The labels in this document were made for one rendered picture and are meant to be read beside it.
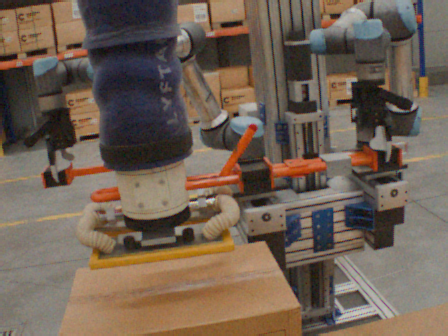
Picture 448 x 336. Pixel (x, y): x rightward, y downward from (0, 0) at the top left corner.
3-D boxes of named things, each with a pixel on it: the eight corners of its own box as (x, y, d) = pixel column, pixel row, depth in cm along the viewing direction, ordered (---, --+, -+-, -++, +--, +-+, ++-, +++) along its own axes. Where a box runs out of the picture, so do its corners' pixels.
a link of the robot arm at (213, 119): (232, 159, 181) (167, 32, 151) (205, 154, 191) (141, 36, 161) (250, 138, 186) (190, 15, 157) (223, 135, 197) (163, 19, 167)
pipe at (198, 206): (87, 253, 106) (82, 231, 105) (99, 214, 130) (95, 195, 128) (232, 233, 110) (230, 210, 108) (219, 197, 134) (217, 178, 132)
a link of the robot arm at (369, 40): (385, 18, 115) (379, 19, 108) (387, 60, 118) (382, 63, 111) (355, 20, 119) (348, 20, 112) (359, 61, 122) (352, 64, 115)
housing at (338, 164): (327, 178, 119) (326, 161, 118) (318, 171, 126) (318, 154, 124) (352, 174, 120) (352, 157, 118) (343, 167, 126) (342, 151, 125)
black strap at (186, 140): (95, 170, 103) (92, 153, 101) (106, 146, 125) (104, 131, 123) (196, 156, 105) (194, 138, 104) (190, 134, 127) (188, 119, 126)
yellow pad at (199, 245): (89, 271, 105) (84, 251, 104) (94, 252, 115) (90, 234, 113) (235, 251, 109) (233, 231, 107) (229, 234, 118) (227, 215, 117)
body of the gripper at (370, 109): (350, 124, 124) (347, 79, 121) (379, 121, 125) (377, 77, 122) (361, 130, 117) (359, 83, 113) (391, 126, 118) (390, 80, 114)
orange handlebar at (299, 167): (49, 213, 112) (46, 200, 111) (70, 178, 141) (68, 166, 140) (406, 162, 121) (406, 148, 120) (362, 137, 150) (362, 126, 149)
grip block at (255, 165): (241, 194, 115) (238, 170, 114) (234, 182, 125) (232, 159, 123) (275, 189, 116) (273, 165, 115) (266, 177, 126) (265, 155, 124)
